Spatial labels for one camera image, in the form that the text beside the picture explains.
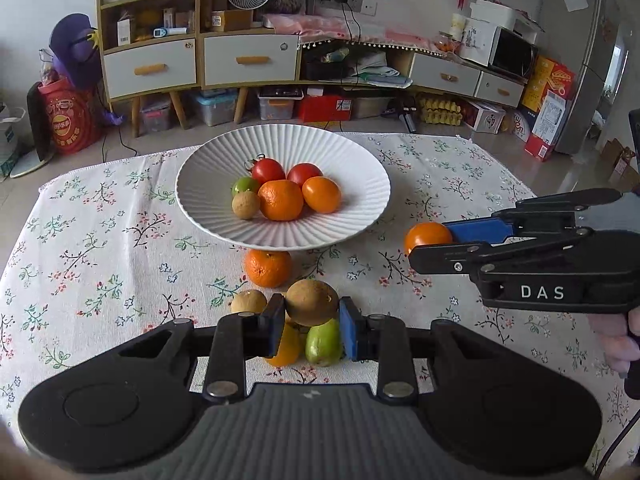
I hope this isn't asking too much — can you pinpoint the orange tomato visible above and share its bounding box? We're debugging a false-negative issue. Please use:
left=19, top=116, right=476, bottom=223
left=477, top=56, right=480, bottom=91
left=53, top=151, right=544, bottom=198
left=404, top=221, right=453, bottom=257
left=302, top=176, right=343, bottom=214

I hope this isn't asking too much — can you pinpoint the red gift bag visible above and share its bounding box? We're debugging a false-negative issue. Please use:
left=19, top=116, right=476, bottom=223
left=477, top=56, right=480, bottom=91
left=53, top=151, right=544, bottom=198
left=37, top=77, right=101, bottom=156

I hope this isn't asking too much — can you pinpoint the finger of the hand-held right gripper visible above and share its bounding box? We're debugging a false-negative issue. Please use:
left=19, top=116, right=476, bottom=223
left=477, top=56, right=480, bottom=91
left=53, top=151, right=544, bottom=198
left=443, top=188, right=624, bottom=244
left=407, top=228, right=597, bottom=276

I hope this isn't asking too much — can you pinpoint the white patterned box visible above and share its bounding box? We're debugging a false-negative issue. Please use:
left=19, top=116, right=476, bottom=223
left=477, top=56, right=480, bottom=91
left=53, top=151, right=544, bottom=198
left=462, top=100, right=507, bottom=134

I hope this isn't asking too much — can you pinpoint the black cable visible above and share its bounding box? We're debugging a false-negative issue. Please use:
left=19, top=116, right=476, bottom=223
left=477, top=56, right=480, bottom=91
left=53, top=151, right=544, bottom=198
left=596, top=421, right=637, bottom=480

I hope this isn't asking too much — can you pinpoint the red tomato with stem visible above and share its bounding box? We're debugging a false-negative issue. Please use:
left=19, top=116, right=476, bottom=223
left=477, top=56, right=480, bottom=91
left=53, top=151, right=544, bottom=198
left=244, top=155, right=286, bottom=186

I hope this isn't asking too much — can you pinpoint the egg tray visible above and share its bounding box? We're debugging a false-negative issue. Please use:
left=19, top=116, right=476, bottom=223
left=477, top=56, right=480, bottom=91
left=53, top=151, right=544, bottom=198
left=417, top=95, right=463, bottom=126

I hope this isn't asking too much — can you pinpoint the pink cloth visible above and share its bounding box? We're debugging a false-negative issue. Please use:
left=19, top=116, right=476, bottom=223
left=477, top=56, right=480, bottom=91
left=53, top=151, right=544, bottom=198
left=262, top=12, right=446, bottom=56

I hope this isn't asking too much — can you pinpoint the floral tablecloth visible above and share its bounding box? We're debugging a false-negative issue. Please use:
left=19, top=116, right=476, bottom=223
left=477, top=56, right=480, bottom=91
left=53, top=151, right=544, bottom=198
left=0, top=130, right=640, bottom=480

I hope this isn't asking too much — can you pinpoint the oblong green fruit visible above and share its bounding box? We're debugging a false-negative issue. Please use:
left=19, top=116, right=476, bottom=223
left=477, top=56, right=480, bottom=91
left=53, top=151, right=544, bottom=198
left=304, top=319, right=344, bottom=367

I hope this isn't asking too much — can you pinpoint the grey refrigerator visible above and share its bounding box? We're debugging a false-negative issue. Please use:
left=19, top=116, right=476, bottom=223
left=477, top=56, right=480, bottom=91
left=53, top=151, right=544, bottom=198
left=537, top=0, right=631, bottom=156

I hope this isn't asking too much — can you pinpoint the small mandarin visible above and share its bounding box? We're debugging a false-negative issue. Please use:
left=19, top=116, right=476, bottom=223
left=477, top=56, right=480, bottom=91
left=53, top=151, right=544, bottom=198
left=244, top=248, right=293, bottom=289

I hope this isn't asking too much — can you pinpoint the white ribbed plate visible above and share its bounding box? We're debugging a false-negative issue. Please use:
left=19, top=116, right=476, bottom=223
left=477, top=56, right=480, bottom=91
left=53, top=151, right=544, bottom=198
left=175, top=126, right=392, bottom=252

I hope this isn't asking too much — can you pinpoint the person's right hand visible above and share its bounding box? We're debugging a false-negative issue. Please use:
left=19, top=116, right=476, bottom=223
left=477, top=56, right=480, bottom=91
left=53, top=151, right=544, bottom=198
left=589, top=309, right=640, bottom=378

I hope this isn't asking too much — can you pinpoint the purple plush hat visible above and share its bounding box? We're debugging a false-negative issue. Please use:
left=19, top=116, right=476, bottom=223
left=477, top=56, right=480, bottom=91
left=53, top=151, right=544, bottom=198
left=48, top=13, right=103, bottom=88

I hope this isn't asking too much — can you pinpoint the black flat board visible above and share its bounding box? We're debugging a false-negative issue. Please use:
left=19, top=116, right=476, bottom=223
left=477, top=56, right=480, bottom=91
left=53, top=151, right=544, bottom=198
left=26, top=82, right=51, bottom=163

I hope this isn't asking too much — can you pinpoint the brown kiwi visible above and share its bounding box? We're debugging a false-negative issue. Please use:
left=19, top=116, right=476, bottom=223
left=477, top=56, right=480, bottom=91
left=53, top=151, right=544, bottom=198
left=230, top=289, right=268, bottom=316
left=231, top=190, right=261, bottom=220
left=285, top=280, right=339, bottom=327

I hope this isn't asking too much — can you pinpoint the white round base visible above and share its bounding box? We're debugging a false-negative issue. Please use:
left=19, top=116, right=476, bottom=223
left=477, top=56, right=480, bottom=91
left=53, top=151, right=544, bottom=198
left=10, top=152, right=51, bottom=178

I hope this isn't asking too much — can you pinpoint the tall red carton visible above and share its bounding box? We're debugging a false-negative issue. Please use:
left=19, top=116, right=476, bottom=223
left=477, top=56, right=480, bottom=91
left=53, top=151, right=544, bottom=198
left=524, top=56, right=576, bottom=161

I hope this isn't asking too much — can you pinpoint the clear plastic storage box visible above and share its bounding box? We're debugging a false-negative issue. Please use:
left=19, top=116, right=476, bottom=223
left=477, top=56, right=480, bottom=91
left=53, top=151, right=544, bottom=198
left=257, top=87, right=303, bottom=122
left=192, top=91, right=238, bottom=128

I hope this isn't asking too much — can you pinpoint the red flat box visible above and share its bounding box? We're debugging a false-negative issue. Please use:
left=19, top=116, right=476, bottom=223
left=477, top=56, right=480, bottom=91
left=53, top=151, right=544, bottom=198
left=300, top=95, right=353, bottom=123

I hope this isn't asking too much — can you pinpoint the white paper bag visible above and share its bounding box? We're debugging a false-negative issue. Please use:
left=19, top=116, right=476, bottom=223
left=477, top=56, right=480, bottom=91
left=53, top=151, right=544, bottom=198
left=0, top=105, right=26, bottom=171

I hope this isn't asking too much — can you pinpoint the microwave oven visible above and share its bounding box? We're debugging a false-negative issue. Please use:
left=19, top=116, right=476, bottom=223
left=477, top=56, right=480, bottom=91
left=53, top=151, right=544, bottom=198
left=487, top=26, right=540, bottom=80

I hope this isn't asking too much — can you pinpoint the low white drawer cabinet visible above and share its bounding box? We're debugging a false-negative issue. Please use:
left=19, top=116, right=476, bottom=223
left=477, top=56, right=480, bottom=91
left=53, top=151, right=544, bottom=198
left=410, top=50, right=526, bottom=108

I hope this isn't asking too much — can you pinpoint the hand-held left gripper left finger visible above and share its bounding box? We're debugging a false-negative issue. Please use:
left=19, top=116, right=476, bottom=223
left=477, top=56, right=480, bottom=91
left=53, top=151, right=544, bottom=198
left=116, top=293, right=288, bottom=403

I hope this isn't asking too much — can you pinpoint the large mandarin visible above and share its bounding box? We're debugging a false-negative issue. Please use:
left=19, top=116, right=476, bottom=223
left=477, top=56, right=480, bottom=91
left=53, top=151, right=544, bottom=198
left=257, top=179, right=305, bottom=222

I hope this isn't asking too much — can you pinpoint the wooden cabinet with white drawers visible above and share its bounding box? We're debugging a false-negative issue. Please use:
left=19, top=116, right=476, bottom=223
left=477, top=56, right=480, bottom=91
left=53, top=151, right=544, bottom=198
left=96, top=0, right=302, bottom=138

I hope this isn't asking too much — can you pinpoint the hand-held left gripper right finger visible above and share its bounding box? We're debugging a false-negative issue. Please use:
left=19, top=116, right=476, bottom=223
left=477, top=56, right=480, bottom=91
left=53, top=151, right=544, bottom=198
left=338, top=297, right=507, bottom=402

